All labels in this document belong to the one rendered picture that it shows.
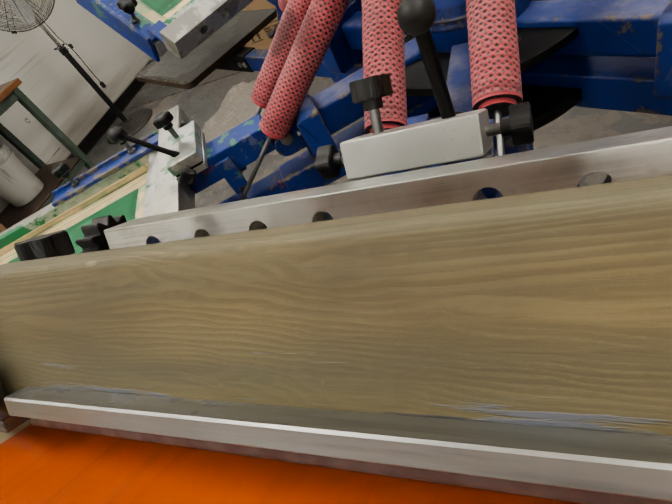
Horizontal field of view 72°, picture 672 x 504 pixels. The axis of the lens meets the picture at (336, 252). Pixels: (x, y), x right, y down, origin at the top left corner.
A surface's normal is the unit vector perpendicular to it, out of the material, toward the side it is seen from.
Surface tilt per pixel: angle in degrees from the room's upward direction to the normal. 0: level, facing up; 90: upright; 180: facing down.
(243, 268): 52
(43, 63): 90
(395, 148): 58
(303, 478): 32
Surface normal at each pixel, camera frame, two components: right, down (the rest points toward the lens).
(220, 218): -0.40, 0.33
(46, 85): 0.89, -0.08
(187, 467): -0.22, -0.94
